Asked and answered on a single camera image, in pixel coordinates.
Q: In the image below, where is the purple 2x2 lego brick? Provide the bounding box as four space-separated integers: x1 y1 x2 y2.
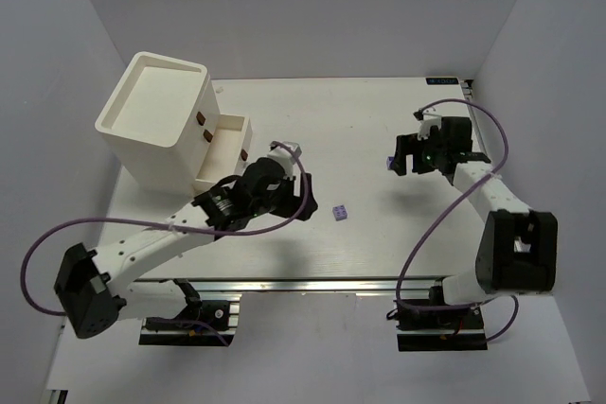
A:
332 204 348 221

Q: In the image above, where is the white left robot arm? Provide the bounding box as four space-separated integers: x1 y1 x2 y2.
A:
54 157 317 339

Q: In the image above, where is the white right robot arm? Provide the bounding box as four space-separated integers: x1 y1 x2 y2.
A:
389 114 558 308

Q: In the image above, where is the blue label sticker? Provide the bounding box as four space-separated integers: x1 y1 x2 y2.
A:
425 77 459 85

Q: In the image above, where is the white drawer cabinet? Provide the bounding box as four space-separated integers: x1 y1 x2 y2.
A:
94 50 222 196

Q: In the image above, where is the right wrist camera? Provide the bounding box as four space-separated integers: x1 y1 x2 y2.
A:
413 108 442 140

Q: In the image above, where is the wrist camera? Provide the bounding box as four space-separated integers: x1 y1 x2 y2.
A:
413 108 442 140
266 142 302 177

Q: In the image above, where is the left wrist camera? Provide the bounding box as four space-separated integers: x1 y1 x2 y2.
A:
266 142 302 177

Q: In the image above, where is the aluminium table edge rail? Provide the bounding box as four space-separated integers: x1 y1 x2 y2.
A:
106 277 437 295

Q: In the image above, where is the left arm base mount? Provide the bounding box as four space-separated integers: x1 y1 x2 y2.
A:
139 279 238 347

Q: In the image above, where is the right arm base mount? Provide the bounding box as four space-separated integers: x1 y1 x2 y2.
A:
386 304 488 352

